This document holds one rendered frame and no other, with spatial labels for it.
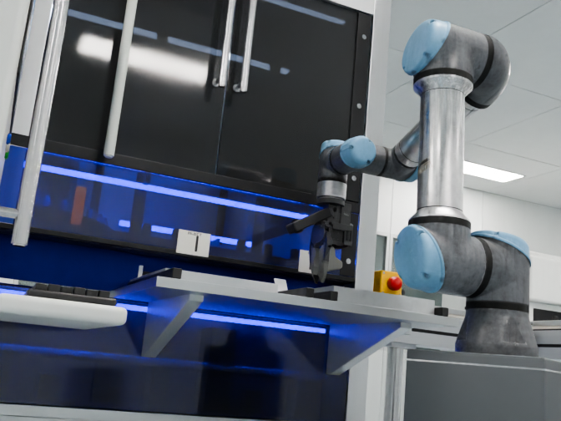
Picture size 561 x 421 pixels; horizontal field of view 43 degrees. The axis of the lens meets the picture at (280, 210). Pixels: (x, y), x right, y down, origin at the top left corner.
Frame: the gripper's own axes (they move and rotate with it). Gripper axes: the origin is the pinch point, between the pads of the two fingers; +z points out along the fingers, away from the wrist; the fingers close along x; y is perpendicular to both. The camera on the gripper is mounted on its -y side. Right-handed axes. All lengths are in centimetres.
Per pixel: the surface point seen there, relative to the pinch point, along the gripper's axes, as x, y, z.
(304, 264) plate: 14.6, 3.0, -5.1
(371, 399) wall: 477, 306, 44
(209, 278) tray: -11.6, -31.2, 5.4
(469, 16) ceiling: 168, 172, -199
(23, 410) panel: 14, -62, 37
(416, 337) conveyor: 26, 48, 10
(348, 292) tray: -22.8, -3.4, 5.6
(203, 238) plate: 14.3, -26.0, -7.6
